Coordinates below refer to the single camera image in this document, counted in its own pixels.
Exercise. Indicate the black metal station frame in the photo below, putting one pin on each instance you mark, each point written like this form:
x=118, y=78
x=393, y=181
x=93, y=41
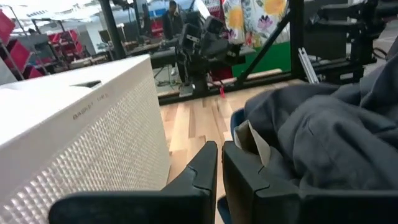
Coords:
x=297, y=37

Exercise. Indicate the white plastic laundry basket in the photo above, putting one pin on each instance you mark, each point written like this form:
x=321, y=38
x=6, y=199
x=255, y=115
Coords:
x=77, y=140

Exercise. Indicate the red hanging tag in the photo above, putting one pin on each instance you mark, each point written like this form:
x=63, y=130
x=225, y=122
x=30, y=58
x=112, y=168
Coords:
x=222, y=92

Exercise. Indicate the red bin shelf rack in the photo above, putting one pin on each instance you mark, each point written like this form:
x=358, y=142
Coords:
x=17, y=53
x=66, y=42

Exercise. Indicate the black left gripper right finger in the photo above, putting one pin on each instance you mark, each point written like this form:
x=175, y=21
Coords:
x=255, y=202

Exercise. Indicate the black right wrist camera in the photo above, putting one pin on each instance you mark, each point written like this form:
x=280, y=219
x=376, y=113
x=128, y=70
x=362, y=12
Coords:
x=189, y=35

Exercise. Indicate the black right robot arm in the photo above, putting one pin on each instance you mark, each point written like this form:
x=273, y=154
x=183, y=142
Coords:
x=196, y=68

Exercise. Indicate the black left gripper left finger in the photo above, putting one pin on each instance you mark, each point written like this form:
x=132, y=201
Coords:
x=192, y=202

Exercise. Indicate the grey garment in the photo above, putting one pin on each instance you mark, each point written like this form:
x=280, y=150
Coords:
x=326, y=140

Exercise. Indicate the green board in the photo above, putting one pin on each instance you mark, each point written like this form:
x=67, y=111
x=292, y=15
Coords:
x=273, y=57

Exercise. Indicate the floral patterned cloth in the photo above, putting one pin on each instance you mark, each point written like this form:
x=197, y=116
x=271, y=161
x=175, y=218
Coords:
x=255, y=18

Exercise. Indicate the person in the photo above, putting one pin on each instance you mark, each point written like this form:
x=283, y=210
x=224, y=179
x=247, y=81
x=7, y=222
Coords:
x=172, y=21

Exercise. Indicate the silver aluminium extrusion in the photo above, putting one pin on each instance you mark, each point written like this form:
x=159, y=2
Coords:
x=308, y=65

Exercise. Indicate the black background robot arm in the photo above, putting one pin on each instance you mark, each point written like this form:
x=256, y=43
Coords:
x=335, y=34

